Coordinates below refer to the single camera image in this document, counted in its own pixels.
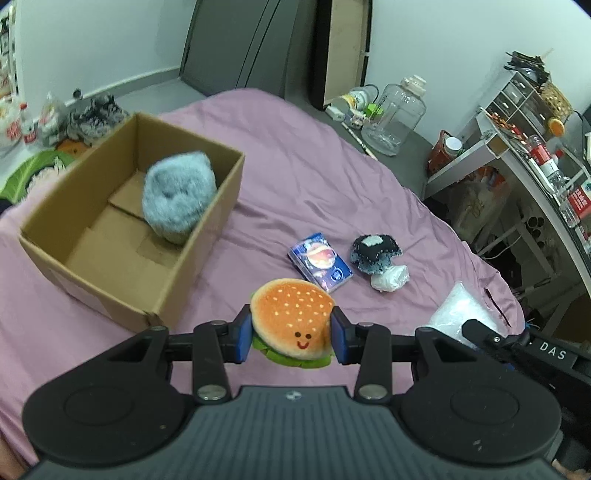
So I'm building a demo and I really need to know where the tall red-label water bottle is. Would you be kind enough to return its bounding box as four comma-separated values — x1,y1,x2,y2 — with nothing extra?
551,159,583,227

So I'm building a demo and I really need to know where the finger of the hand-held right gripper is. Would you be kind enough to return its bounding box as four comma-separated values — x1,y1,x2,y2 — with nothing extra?
462,318,532,365

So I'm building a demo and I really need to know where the burger plush toy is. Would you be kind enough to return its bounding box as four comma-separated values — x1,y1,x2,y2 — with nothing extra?
249,278,336,368

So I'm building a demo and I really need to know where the red-capped plastic bottle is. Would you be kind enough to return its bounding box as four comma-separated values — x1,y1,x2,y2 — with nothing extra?
18,102,38,145

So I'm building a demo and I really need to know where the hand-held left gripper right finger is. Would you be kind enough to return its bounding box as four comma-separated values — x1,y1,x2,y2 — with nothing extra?
331,306,481,401

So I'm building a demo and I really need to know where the red container with white lid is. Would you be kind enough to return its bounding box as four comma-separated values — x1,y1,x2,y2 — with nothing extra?
429,130,465,175

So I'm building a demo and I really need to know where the white drawer organizer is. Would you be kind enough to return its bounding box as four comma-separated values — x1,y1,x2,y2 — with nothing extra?
487,69,550,134

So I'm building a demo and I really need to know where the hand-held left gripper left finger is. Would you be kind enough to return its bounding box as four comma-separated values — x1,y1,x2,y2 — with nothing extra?
99,305,254,404

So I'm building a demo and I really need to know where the blue planet-print tissue pack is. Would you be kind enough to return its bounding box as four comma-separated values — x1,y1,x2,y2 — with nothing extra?
288,232,355,295

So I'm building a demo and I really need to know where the white stick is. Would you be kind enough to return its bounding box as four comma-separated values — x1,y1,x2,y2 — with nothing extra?
344,122,377,160

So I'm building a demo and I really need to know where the clear bag of white filling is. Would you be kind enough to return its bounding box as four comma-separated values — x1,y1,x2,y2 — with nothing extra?
425,281,502,344

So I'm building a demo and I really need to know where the green cartoon floor mat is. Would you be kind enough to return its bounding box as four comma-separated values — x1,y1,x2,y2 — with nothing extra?
0,138,93,204

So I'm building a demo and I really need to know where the white desk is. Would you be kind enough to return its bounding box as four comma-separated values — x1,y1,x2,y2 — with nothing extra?
425,107,591,296

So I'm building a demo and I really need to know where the large clear water jug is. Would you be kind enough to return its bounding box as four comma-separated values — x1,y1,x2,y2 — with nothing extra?
361,75,426,157

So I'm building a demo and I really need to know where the grey plastic bag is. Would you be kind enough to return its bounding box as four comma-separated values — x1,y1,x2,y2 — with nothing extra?
39,92,70,146

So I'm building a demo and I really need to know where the cardboard box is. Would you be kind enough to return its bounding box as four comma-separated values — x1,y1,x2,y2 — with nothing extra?
18,112,245,334

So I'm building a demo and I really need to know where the white jar with yellow lid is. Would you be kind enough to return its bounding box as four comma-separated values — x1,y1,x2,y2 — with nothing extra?
339,88,377,112

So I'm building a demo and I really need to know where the black-framed brown board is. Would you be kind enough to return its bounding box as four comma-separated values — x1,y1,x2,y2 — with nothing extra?
309,0,372,110

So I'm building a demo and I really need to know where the wicker basket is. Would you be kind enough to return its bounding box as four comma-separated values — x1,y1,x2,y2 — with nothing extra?
538,80,573,121

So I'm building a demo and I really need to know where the dark knitted plush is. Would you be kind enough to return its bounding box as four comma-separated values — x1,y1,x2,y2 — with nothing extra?
349,234,403,276

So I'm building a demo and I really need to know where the red-label bottle lying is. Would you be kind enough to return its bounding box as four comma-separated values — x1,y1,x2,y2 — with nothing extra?
529,135,561,178

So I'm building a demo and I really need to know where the grey door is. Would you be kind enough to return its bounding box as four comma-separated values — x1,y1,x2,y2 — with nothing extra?
180,0,319,100

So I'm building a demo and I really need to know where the grey-blue fluffy plush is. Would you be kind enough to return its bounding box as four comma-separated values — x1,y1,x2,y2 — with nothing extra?
141,150,218,245

